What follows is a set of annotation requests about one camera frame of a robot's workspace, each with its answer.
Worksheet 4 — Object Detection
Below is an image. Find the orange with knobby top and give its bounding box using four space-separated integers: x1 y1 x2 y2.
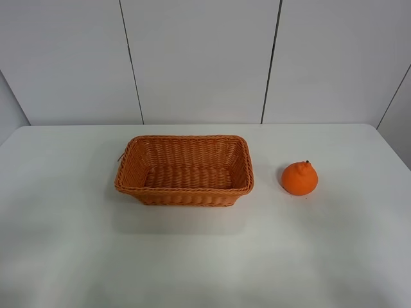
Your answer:
281 160 319 196

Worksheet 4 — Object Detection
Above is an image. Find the orange woven rectangular basket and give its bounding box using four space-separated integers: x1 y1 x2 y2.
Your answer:
114 135 254 207

